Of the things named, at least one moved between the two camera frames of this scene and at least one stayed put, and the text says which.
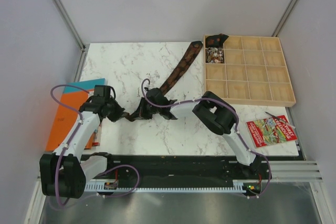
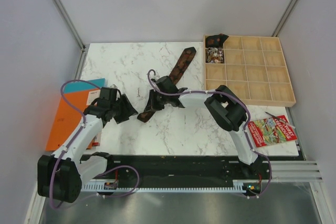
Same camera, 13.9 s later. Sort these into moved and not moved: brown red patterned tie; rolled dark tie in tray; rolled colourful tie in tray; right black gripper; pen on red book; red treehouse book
Moved: right black gripper; brown red patterned tie
Not moved: pen on red book; rolled dark tie in tray; rolled colourful tie in tray; red treehouse book
